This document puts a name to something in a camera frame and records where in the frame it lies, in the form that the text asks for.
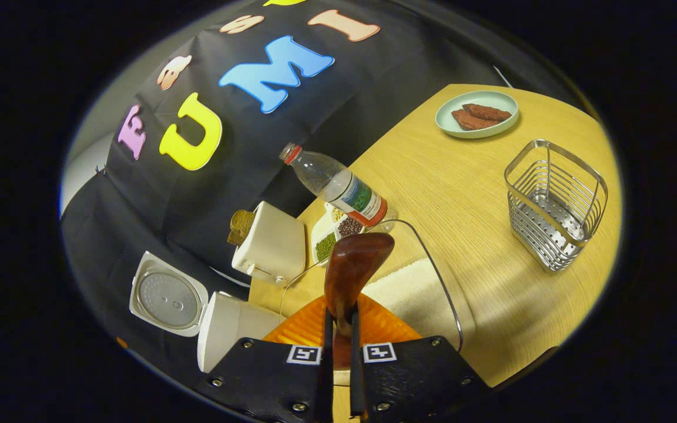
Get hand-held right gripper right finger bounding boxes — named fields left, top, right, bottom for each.
left=349, top=293, right=493, bottom=423

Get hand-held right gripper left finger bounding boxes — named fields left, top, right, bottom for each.
left=193, top=296, right=336, bottom=423

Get brown wooden spoon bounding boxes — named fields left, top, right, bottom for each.
left=323, top=232, right=396, bottom=385

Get white rice cooker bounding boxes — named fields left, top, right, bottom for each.
left=129, top=251, right=287, bottom=374

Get metal wire chopstick holder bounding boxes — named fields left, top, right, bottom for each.
left=504, top=139, right=609, bottom=273

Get clear glass bowl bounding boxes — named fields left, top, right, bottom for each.
left=279, top=219, right=477, bottom=359

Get green mung beans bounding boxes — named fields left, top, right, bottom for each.
left=315, top=233, right=337, bottom=263

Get white toaster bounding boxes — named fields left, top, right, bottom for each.
left=232, top=201, right=307, bottom=287

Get white divided grain tray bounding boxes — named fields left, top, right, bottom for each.
left=310, top=203, right=368, bottom=266

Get dark red beans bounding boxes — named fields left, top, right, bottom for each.
left=337, top=217, right=364, bottom=239

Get clear plastic bottle red cap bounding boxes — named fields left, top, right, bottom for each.
left=279, top=142, right=388, bottom=227

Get pale green plate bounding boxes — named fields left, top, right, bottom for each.
left=435, top=90, right=520, bottom=139

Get brown meat piece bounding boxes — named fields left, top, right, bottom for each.
left=462, top=103, right=512, bottom=122
left=451, top=109, right=501, bottom=131

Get white toaster cable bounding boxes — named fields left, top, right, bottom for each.
left=209, top=266, right=251, bottom=288

